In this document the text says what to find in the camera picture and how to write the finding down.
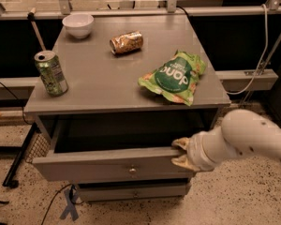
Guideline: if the white ceramic bowl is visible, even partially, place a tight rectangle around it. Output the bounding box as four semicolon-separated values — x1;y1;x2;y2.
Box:
62;14;95;38

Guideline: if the wire mesh basket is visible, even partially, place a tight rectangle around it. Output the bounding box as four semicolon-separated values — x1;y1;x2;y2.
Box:
24;133;50;163

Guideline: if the grey tape cross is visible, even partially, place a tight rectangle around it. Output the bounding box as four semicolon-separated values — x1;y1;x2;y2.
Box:
60;189;79;221

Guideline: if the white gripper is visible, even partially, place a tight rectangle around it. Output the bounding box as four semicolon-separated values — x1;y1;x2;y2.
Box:
171;131;223;172

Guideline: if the white hanging cable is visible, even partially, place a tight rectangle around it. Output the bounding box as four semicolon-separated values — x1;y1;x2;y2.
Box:
225;3;270;96

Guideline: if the grey top drawer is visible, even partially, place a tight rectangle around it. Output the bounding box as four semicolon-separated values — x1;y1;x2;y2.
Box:
33;121;192;184

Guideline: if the grey bottom drawer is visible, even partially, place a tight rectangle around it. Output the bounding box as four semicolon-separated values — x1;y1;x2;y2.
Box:
78;182;190;202

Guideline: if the grey drawer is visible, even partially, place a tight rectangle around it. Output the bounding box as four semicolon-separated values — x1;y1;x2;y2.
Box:
78;182;190;202
33;121;192;184

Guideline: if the black metal floor stand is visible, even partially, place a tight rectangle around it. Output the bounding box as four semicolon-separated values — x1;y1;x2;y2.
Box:
3;124;37;188

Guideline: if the wooden stick with black clamp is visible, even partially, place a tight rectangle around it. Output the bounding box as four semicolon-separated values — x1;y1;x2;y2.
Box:
27;7;46;51

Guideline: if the green soda can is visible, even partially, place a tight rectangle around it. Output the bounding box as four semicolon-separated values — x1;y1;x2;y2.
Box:
35;51;68;97

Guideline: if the green chip bag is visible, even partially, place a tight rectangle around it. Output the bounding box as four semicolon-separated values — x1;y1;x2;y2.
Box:
138;51;207;106

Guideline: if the crushed golden soda can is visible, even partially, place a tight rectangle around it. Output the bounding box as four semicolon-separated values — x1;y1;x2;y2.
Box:
110;31;143;54

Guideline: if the black floor cable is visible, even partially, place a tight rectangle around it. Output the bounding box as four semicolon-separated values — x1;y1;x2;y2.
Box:
40;183;78;225

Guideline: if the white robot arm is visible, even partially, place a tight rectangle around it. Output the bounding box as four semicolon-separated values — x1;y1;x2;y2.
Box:
171;110;281;172

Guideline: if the grey drawer cabinet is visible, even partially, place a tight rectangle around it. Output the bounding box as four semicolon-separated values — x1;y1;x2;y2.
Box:
24;15;229;189

